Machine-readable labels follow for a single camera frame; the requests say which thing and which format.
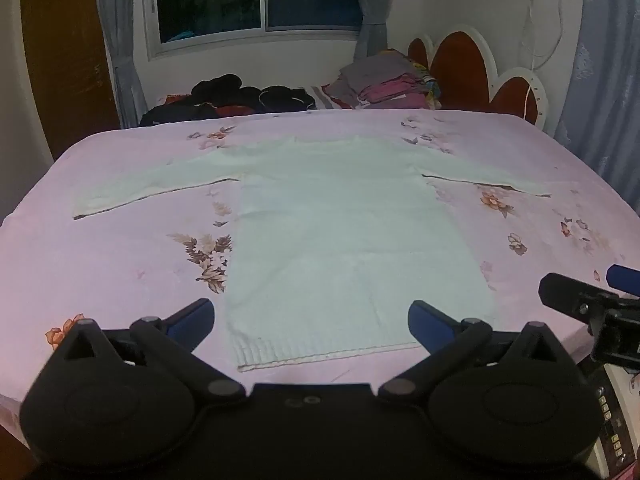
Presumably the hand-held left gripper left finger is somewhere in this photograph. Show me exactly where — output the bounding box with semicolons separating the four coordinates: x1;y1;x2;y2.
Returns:
50;298;246;404

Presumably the red and white headboard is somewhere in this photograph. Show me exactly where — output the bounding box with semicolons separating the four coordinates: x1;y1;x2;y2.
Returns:
407;24;549;134

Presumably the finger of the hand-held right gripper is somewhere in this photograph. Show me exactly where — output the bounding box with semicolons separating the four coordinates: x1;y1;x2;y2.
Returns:
606;264;640;292
538;273;608;322

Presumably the window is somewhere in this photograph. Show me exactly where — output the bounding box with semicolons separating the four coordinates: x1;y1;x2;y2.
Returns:
146;0;364;59

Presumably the stack of folded clothes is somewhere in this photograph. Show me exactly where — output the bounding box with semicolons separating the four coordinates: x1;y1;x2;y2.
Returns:
322;49;444;111

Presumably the white knit sweater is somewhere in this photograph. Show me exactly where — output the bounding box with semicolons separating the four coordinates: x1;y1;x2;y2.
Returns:
74;135;552;374

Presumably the white appliance with buttons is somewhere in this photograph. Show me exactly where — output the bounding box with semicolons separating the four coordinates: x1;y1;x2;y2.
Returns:
581;359;640;480

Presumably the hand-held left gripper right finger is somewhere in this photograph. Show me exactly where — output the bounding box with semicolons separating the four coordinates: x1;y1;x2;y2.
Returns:
378;300;582;403

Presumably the brown wooden wardrobe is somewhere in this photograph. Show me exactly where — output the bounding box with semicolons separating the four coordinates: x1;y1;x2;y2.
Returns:
20;0;121;162

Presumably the pile of dark clothes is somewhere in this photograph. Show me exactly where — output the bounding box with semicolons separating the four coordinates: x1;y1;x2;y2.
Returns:
139;74;317;128

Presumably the pink floral bed sheet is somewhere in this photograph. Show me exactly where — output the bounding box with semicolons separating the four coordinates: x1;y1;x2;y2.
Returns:
0;109;640;461

